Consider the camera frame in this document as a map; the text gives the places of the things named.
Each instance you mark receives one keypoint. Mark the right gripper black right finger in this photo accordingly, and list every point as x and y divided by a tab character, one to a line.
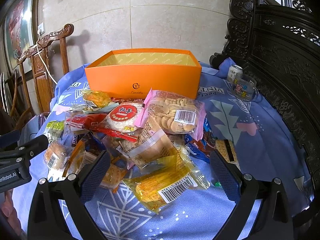
273	220

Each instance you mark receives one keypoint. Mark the carved wooden chair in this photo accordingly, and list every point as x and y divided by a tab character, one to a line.
42	76

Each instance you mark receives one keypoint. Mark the orange cardboard box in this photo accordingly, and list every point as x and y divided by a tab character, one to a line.
132	73

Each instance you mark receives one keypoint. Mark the round rice cracker red label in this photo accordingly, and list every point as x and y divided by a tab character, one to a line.
122	118

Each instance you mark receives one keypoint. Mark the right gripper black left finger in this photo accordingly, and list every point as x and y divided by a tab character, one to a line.
46	220

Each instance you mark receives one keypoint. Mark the blue patterned tablecloth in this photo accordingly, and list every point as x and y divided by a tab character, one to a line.
264	147

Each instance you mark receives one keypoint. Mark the white drink can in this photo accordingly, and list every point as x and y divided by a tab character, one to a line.
232	72

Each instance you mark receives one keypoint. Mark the round brown pastry packet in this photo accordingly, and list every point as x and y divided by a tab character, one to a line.
57	155

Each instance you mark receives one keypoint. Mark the cracker packet black stripe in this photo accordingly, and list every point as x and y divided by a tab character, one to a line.
227	150

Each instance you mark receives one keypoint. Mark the wall power socket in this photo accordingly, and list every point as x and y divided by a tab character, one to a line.
40	28

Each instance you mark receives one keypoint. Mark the person's left hand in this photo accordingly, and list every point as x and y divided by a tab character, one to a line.
7	207

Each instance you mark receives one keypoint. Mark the pink bag of small biscuits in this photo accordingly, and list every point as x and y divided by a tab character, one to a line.
175	114

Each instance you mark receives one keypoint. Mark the red long snack packet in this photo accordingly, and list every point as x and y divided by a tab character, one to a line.
96	123

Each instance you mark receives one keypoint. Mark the small green candy packet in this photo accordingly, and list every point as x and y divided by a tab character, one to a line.
54	130

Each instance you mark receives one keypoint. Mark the blue chocolate cookie packet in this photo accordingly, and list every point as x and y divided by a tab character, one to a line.
201	149

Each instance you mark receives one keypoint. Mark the grey blue bag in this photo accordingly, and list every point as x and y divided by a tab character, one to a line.
30	130

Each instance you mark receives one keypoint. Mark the yellow cake pack with barcode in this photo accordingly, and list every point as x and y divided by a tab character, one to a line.
164	186

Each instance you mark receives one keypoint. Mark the tan bread packet clear wrap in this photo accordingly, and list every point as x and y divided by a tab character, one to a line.
152	144

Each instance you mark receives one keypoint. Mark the orange wrapped cake packet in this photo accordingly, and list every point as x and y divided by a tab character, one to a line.
113	178

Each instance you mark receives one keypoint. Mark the framed red flower painting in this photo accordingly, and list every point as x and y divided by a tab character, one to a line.
18	31

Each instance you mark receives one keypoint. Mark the glass mug with stickers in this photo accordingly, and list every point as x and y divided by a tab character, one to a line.
244	87

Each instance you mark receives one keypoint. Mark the orange yellow cake packet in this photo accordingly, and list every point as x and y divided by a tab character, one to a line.
95	98

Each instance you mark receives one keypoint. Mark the dark carved wooden cabinet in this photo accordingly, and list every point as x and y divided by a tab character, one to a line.
278	45

